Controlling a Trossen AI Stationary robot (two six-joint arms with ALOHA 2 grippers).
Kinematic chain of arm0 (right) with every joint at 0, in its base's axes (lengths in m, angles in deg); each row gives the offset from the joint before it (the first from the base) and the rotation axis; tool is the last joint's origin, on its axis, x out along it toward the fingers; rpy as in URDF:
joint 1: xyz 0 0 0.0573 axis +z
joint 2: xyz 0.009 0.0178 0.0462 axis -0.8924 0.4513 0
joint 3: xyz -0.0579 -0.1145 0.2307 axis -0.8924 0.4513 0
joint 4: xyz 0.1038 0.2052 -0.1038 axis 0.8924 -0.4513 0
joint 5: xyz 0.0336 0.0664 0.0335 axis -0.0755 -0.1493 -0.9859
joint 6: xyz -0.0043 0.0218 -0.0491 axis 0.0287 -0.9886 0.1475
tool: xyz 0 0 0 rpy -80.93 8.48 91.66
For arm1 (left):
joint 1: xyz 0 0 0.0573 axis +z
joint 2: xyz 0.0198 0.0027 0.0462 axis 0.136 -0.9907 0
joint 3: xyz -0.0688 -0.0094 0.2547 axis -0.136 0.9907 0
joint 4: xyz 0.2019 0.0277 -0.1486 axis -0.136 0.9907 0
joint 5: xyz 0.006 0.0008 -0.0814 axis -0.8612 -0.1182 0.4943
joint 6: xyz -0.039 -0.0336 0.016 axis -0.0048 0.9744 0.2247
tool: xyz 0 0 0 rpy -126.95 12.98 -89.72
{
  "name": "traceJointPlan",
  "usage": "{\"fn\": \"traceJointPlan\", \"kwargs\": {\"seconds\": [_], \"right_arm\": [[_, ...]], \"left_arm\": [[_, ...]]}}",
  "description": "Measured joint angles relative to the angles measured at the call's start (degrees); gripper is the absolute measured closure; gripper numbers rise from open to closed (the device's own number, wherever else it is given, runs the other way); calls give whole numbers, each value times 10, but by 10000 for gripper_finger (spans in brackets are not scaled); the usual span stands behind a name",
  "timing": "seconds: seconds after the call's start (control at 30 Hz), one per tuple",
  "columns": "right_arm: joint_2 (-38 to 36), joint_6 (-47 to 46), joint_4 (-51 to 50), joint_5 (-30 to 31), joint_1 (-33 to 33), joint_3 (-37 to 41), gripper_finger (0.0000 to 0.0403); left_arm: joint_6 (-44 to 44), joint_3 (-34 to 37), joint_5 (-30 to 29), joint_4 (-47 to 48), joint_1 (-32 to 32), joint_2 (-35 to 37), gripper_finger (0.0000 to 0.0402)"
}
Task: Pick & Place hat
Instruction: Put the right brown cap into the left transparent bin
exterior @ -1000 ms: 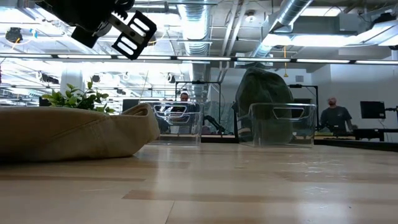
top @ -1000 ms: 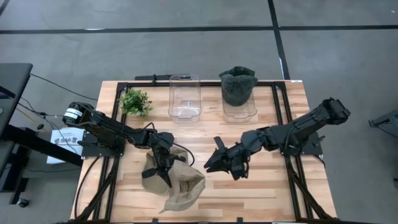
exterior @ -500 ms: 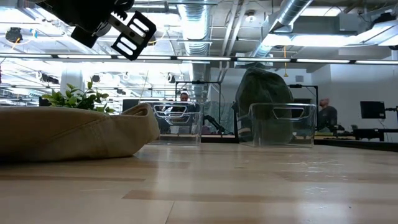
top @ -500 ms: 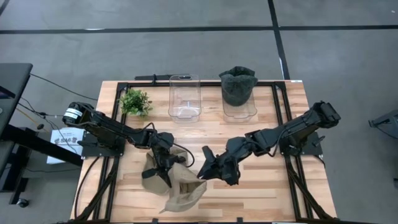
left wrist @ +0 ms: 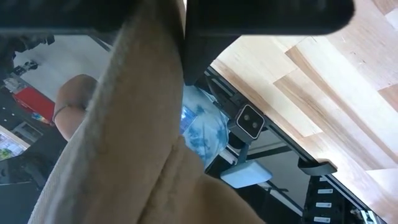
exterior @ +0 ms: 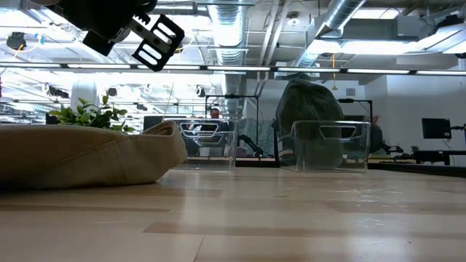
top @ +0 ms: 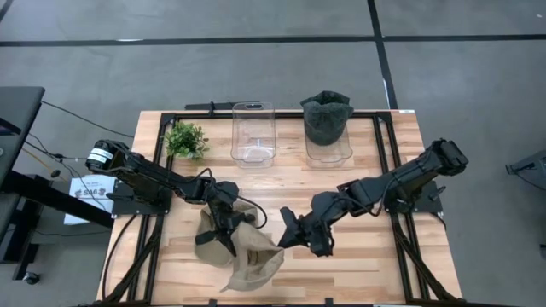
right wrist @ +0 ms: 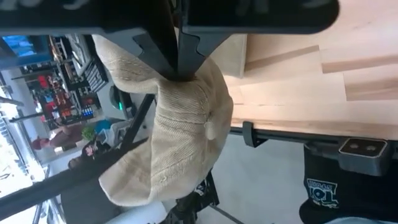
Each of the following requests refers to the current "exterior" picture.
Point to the dark background monitor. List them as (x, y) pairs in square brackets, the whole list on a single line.
[(153, 123)]

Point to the person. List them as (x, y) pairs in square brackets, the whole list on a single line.
[(215, 113), (375, 138)]

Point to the small green potted plant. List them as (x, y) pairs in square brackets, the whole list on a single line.
[(87, 116)]

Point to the black computer monitor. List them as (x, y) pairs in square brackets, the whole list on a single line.
[(436, 128)]

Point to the dark green baseball cap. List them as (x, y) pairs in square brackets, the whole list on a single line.
[(306, 105), (316, 153)]

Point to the tan baseball cap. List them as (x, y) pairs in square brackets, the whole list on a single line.
[(83, 156)]

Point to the clear plastic bin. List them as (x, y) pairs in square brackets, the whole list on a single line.
[(222, 156), (358, 156)]

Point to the black background gantry frame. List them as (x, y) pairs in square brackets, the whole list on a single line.
[(233, 96), (355, 100)]

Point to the long ceiling light strip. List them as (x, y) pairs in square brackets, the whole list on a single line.
[(233, 68)]

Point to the black background desk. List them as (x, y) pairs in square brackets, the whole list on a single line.
[(437, 156)]

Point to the silver round air duct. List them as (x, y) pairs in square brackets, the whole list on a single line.
[(338, 14), (229, 32)]

